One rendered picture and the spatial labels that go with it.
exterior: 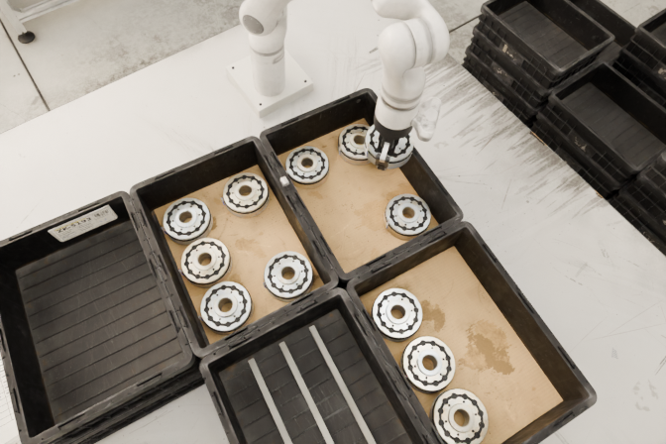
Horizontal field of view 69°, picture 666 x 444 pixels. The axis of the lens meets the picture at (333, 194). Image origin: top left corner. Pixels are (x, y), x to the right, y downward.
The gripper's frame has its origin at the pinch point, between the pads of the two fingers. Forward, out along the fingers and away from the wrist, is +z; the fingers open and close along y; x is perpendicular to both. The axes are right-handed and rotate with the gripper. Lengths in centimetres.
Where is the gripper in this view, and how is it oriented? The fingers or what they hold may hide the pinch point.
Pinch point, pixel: (385, 154)
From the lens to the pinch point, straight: 101.1
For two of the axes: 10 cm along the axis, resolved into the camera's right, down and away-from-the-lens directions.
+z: -0.4, 4.6, 8.9
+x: 9.5, 2.9, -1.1
